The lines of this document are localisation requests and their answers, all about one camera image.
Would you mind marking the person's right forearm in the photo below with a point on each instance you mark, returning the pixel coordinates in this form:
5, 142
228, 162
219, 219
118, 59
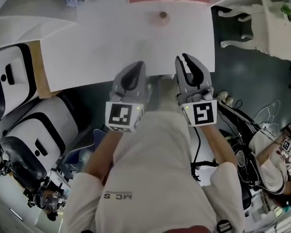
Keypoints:
218, 147

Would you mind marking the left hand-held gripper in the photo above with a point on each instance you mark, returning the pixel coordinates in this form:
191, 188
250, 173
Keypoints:
124, 98

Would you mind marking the person's beige trousers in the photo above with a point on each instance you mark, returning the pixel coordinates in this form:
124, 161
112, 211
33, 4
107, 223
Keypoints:
168, 96

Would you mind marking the person's left forearm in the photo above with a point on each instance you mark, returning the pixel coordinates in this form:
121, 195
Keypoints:
99, 154

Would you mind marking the small clear container brown lid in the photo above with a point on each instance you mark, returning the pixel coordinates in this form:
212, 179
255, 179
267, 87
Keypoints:
161, 18

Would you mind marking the person's beige shirt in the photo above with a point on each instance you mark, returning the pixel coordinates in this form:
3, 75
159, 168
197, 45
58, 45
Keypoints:
155, 169

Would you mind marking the white cabinet with curved legs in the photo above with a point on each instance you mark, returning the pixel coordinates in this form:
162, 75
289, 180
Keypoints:
264, 25

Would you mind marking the green potted plant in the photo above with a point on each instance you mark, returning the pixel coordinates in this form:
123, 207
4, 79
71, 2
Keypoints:
289, 10

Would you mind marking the white machine with black trim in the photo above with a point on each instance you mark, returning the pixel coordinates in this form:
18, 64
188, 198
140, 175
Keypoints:
14, 64
46, 132

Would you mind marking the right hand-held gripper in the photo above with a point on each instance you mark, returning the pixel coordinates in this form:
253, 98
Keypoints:
201, 110

